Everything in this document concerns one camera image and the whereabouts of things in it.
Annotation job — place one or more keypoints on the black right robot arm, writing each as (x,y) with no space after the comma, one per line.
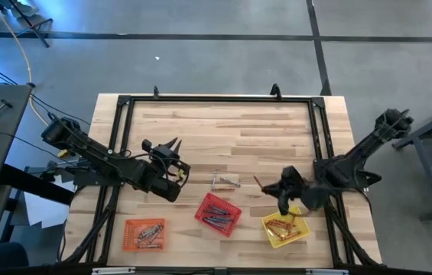
(353,168)

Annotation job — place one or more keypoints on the black tripod stand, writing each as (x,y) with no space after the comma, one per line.
(36,31)

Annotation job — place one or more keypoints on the black frame bracket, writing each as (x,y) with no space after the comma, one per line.
(275,92)
(156,91)

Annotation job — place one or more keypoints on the red plastic basket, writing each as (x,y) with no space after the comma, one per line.
(208,200)

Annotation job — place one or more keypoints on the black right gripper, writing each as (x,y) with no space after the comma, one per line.
(294,189)

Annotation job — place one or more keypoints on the grey table frame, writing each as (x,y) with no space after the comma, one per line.
(429,130)

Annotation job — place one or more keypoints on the black aluminium rig frame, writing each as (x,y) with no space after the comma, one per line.
(219,98)

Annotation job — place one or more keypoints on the grey side desk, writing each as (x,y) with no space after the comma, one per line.
(5,133)

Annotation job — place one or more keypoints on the blue chair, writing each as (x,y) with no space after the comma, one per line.
(7,256)

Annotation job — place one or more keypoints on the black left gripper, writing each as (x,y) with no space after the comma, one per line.
(169,168)

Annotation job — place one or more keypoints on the silver hinge plate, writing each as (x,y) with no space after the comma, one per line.
(326,272)
(112,270)

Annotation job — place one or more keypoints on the orange plastic basket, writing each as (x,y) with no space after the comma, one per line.
(129,229)

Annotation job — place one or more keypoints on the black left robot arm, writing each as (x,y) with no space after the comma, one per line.
(97,156)

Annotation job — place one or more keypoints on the yellow plastic basket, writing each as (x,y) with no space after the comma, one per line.
(301,225)

